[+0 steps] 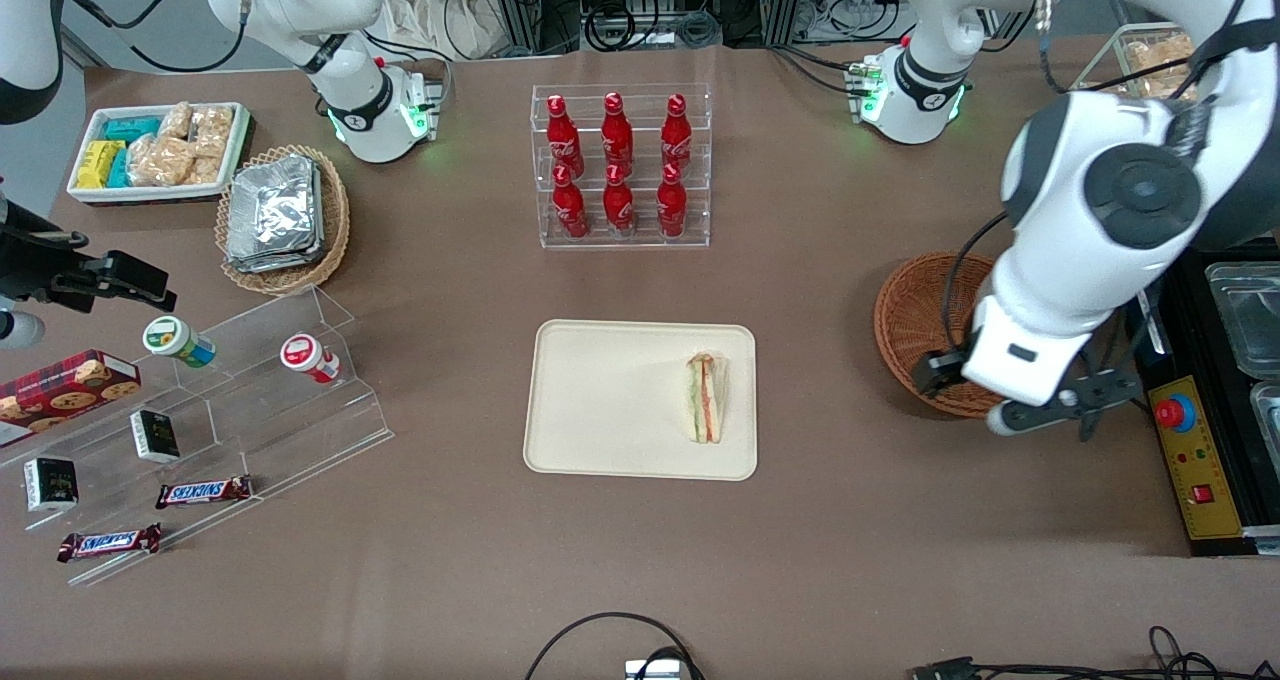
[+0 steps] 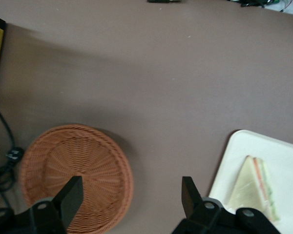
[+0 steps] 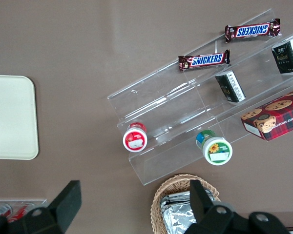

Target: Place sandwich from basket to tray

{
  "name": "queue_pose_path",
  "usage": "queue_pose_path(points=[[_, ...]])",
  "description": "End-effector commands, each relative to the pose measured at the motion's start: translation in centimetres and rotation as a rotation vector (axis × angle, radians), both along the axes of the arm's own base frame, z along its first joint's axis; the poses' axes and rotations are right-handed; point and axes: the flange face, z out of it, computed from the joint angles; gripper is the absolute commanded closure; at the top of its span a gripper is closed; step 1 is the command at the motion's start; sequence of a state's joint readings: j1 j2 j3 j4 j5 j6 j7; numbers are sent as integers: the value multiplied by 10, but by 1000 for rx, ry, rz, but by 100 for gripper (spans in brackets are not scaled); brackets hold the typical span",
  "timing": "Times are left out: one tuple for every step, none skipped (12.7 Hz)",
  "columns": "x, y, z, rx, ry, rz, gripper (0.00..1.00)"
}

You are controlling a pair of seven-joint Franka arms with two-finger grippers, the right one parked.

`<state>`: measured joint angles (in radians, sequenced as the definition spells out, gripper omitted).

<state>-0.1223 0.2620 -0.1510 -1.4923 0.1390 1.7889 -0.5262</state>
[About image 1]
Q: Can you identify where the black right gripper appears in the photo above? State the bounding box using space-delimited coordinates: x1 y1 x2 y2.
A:
0 195 178 313

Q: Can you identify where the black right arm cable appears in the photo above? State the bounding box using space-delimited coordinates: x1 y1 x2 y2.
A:
62 0 251 73

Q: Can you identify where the black coiled cable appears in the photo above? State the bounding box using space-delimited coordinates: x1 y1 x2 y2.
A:
585 5 638 53

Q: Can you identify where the silver foil wrapped pack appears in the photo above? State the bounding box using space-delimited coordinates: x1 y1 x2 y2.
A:
228 155 321 261
226 160 324 274

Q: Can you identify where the brown Snickers bar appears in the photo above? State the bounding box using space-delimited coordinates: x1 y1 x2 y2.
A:
57 522 163 564
155 474 254 511

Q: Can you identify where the clear plastic container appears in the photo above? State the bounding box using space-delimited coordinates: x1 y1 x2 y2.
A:
1249 380 1280 453
1204 261 1280 381

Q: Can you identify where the black yellow control box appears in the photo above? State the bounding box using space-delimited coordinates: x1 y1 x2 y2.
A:
1133 240 1280 558

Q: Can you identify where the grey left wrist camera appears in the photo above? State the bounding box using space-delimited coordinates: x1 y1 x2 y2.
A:
987 368 1147 443

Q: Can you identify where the red cola bottle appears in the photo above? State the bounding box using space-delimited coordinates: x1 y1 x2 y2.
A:
603 164 636 236
656 163 689 240
661 93 694 171
548 94 584 176
552 164 589 240
601 91 635 176

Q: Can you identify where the red tartan cookie box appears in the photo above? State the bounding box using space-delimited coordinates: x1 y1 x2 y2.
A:
0 349 142 449

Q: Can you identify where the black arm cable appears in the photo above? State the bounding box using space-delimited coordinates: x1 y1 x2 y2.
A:
940 210 1011 361
62 0 251 73

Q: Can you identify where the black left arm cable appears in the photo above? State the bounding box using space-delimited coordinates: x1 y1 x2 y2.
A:
940 210 1011 361

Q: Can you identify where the red emergency stop button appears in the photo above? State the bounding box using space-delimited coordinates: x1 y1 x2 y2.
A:
1154 394 1198 434

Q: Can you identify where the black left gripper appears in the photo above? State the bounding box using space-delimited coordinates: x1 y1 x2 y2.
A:
912 352 969 398

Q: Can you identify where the green lidded cup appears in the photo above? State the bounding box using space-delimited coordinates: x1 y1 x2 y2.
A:
142 315 217 369

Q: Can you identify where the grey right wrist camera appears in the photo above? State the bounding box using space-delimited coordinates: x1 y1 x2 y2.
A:
0 309 47 351

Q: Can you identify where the yellow snack pack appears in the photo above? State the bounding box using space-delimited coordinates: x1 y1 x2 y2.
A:
76 139 127 191

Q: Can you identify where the oval tan wicker basket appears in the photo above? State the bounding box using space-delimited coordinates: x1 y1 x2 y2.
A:
215 144 351 296

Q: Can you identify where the white cloth bag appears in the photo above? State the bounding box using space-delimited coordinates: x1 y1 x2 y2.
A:
378 0 513 61

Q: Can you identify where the cream plastic tray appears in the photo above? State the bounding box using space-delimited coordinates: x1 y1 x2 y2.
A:
523 319 759 482

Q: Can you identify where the black looped cable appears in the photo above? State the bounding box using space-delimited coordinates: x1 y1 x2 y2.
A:
523 612 706 680

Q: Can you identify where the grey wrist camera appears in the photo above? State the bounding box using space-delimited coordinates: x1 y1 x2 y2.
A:
987 368 1147 443
0 309 47 351

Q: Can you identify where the clear acrylic stepped stand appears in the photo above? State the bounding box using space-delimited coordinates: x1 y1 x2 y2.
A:
0 285 394 589

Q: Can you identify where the round brown wicker basket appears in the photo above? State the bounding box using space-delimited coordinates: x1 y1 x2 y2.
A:
874 251 1006 419

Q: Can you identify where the clear acrylic bottle rack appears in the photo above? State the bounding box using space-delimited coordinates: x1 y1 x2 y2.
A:
531 83 713 251

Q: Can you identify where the black cable with connector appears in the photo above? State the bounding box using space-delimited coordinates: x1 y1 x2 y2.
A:
908 625 1280 680

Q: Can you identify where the red lidded cup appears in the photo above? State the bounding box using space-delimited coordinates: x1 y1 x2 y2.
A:
279 332 342 385

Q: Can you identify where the aluminium equipment frame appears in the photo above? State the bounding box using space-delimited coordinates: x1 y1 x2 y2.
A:
480 0 901 51

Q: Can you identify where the triangle sandwich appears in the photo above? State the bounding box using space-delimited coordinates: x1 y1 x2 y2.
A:
685 352 729 445

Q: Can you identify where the white rectangular snack bin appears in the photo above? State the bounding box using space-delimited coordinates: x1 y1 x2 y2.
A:
67 101 252 207

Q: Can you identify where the bagged bread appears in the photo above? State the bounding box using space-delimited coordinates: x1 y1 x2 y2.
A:
1122 35 1199 99

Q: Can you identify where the small black carton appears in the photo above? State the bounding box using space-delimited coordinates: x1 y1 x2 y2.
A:
130 409 182 464
23 456 80 514

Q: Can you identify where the clear acrylic bread box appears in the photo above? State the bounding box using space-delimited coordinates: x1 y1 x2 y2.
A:
1072 22 1206 101

